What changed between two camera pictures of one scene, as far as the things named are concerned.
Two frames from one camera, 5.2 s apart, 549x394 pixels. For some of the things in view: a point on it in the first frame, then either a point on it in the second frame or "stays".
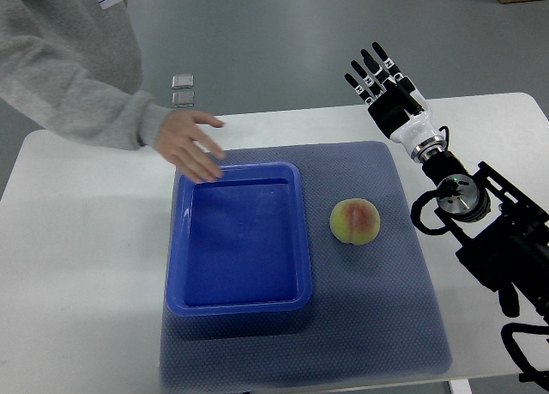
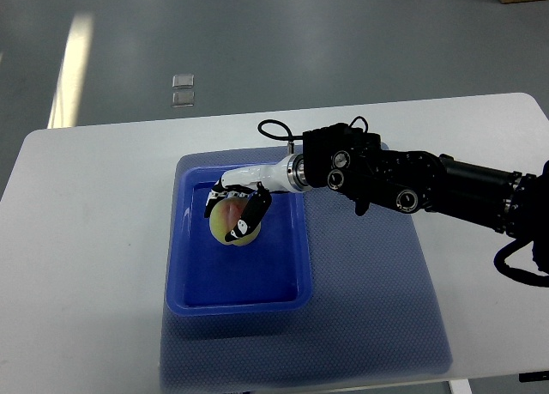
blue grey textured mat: (373, 312) stays
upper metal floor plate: (182, 81) stays
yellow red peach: (355, 221) -> (224, 214)
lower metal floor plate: (183, 99) stays
